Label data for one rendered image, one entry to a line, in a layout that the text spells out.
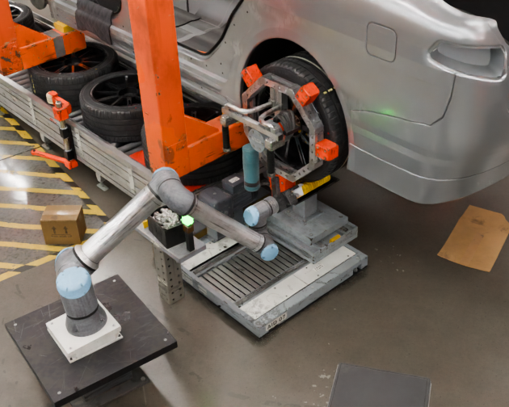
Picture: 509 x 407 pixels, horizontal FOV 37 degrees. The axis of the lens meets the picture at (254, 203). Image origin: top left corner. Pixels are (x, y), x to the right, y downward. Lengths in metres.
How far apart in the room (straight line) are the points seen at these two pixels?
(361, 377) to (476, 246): 1.55
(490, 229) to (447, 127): 1.53
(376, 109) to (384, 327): 1.17
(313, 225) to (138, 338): 1.27
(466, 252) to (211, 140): 1.60
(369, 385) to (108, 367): 1.14
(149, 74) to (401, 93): 1.28
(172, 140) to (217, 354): 1.14
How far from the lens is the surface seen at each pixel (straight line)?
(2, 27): 5.60
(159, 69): 3.88
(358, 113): 3.61
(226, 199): 4.23
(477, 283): 4.37
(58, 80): 5.60
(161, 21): 3.81
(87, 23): 5.46
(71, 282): 3.45
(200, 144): 4.22
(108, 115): 5.04
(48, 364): 3.58
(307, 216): 4.34
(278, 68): 3.90
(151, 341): 3.57
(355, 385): 3.29
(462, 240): 4.64
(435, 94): 3.29
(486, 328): 4.11
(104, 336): 3.55
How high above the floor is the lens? 2.79
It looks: 35 degrees down
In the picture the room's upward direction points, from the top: 3 degrees counter-clockwise
